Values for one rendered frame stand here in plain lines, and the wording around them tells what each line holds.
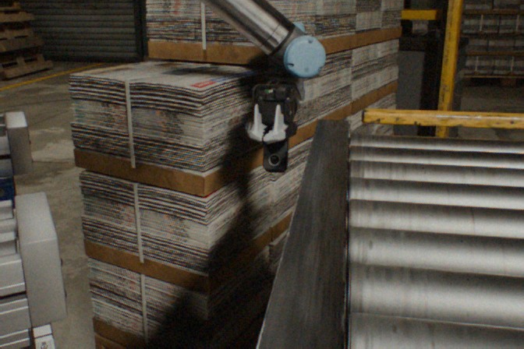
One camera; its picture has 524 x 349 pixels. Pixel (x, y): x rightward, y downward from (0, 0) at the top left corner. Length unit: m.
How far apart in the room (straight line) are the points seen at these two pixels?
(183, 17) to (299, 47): 0.51
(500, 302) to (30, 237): 0.40
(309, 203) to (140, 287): 0.85
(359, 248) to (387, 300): 0.07
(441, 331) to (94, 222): 1.05
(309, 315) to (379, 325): 0.04
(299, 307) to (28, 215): 0.33
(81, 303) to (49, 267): 1.37
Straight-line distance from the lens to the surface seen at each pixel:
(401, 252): 0.43
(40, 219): 0.57
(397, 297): 0.38
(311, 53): 0.92
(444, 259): 0.44
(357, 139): 0.74
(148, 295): 1.28
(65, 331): 1.78
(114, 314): 1.40
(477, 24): 6.50
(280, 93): 0.90
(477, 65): 6.55
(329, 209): 0.48
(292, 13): 1.34
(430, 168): 0.63
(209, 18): 1.31
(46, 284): 0.54
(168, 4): 1.39
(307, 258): 0.39
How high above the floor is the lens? 0.99
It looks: 16 degrees down
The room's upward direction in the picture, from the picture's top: straight up
